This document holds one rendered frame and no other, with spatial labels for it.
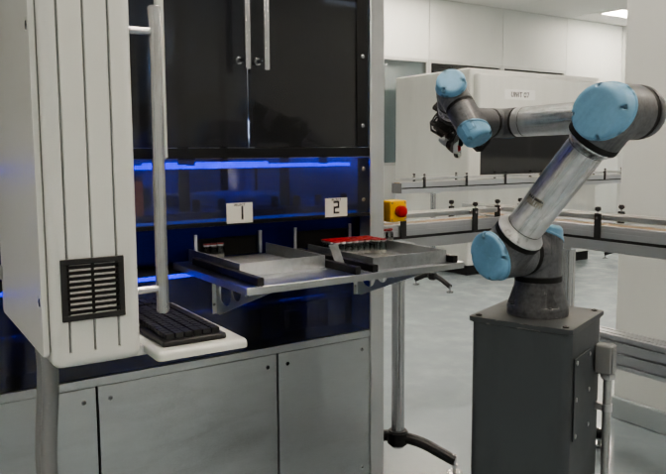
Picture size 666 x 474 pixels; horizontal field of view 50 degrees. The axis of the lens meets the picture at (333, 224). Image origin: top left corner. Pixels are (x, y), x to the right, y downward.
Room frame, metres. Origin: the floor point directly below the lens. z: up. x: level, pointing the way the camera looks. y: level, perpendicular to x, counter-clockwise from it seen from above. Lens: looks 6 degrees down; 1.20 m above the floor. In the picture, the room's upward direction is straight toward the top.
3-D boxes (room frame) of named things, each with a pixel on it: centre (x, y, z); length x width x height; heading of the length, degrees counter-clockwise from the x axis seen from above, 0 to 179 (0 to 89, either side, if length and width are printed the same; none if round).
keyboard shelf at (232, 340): (1.61, 0.42, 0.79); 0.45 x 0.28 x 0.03; 33
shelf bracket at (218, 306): (1.91, 0.25, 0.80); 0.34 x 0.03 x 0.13; 33
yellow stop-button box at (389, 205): (2.44, -0.20, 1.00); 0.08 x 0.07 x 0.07; 33
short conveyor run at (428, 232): (2.72, -0.36, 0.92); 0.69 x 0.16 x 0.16; 123
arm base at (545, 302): (1.78, -0.51, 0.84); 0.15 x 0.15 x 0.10
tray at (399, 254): (2.11, -0.12, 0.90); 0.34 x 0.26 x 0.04; 33
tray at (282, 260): (2.02, 0.22, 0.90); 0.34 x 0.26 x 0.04; 33
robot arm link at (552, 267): (1.77, -0.51, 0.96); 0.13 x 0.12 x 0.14; 128
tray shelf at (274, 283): (2.05, 0.04, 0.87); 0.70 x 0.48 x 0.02; 123
